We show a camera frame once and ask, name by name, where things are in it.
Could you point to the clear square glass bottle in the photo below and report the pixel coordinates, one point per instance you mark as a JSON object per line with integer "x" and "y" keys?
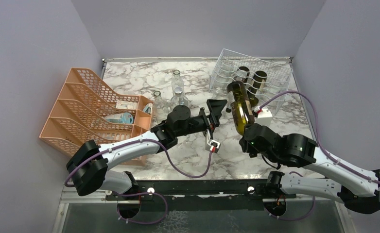
{"x": 161, "y": 109}

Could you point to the green wine bottle white label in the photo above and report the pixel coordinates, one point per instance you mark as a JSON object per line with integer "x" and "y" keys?
{"x": 242, "y": 74}

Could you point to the green wine bottle silver neck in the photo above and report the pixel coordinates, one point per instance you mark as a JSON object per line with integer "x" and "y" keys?
{"x": 240, "y": 106}

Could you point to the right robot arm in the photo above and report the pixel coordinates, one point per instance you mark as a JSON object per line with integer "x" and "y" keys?
{"x": 356, "y": 188}

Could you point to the orange plastic file organizer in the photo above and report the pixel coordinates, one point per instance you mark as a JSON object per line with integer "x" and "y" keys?
{"x": 78, "y": 114}

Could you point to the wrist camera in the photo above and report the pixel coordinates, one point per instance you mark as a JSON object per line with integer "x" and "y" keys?
{"x": 211, "y": 144}
{"x": 264, "y": 116}

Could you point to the white card box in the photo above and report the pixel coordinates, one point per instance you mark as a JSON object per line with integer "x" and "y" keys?
{"x": 120, "y": 104}

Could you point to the white wire wine rack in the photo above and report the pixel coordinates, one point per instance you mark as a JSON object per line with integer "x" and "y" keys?
{"x": 278, "y": 80}

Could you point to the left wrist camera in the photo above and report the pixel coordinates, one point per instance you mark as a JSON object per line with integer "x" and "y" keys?
{"x": 211, "y": 144}

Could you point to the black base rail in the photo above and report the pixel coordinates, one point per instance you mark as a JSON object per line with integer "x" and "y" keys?
{"x": 197, "y": 195}

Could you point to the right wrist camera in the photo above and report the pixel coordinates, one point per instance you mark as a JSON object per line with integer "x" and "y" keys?
{"x": 264, "y": 116}

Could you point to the green wine bottle dark label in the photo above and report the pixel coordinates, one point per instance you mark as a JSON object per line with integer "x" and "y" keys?
{"x": 259, "y": 79}

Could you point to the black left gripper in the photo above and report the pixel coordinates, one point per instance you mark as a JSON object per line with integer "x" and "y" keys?
{"x": 212, "y": 120}

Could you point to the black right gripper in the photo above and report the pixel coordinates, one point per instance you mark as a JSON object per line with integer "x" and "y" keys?
{"x": 247, "y": 147}

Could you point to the tall clear glass bottle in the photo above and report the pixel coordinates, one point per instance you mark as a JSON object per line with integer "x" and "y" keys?
{"x": 177, "y": 81}

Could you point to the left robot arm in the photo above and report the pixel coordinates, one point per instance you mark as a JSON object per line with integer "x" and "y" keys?
{"x": 90, "y": 168}

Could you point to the clear bottle with silver cap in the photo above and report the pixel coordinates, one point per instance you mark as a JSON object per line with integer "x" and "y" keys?
{"x": 178, "y": 98}

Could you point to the blue correction tape package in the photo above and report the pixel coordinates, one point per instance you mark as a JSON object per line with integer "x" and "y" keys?
{"x": 122, "y": 118}

